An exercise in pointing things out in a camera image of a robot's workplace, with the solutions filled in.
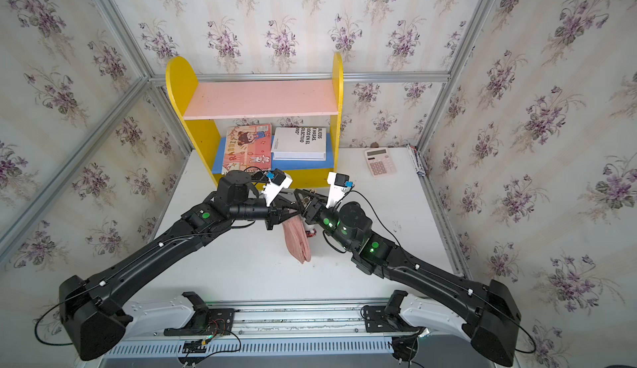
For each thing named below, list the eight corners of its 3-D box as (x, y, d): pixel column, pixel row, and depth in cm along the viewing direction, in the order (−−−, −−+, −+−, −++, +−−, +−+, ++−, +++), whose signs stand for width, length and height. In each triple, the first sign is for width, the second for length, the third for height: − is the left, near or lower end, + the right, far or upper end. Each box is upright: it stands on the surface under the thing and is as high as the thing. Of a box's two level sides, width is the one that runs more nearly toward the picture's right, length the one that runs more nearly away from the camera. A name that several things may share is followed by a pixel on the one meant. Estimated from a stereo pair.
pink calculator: (373, 177, 111) (374, 173, 109) (364, 154, 120) (365, 150, 118) (396, 174, 112) (398, 170, 110) (385, 151, 122) (387, 147, 120)
